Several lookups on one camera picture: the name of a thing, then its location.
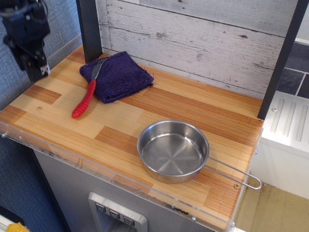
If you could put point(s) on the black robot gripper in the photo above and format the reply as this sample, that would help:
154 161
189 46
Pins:
26 24

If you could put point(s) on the purple folded towel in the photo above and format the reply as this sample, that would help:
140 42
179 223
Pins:
120 76

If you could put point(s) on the clear acrylic edge guard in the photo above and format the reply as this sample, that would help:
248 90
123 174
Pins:
107 163

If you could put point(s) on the yellow object at corner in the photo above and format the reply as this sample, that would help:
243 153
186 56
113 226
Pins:
17 227

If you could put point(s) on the stainless steel pan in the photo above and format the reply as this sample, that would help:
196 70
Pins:
174 151

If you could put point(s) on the silver dispenser button panel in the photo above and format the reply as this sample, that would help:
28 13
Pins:
110 216

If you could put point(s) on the white ribbed side cabinet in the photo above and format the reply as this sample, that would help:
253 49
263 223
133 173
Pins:
282 153

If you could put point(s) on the red handled fork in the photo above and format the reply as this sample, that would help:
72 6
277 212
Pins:
83 105

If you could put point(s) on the dark right frame post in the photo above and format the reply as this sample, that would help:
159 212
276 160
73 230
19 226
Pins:
287 46

